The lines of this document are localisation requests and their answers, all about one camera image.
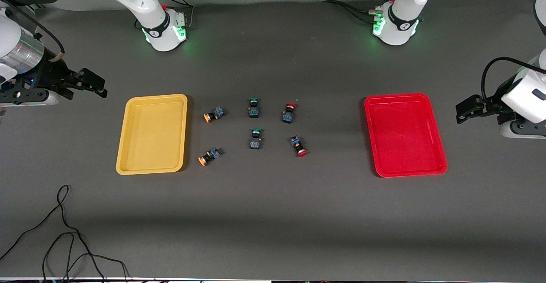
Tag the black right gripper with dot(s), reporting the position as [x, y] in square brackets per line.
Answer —
[50, 74]

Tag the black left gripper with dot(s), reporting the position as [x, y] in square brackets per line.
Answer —
[490, 104]

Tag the yellow push button switch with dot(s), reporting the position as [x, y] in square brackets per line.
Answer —
[217, 113]
[212, 154]

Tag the red push button switch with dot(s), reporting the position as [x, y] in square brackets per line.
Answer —
[288, 115]
[297, 144]

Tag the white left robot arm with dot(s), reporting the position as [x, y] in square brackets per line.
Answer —
[401, 14]

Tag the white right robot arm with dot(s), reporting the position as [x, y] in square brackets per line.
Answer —
[149, 1]

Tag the red plastic tray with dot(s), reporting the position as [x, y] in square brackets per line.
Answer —
[405, 135]

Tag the yellow plastic tray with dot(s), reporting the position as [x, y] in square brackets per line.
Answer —
[151, 135]

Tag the dark grey table mat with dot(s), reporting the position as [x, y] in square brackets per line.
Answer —
[273, 214]

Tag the green push button switch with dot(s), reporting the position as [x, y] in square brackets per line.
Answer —
[255, 143]
[254, 111]

